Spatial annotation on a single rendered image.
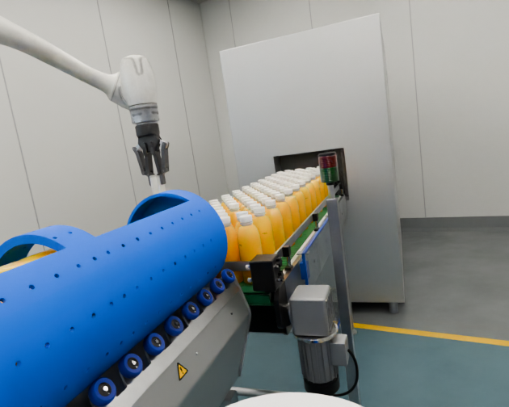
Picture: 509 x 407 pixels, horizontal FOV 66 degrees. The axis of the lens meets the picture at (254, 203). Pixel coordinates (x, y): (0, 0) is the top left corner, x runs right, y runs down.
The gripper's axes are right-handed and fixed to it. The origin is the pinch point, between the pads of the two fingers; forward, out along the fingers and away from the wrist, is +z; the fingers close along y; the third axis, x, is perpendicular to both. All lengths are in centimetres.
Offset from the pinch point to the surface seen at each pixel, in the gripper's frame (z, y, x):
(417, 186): 72, 89, 390
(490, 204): 98, 162, 377
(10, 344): 10, 31, -79
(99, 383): 25, 27, -65
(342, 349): 55, 55, -2
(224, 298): 31.0, 27.9, -19.2
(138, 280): 11, 31, -55
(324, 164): 1, 51, 23
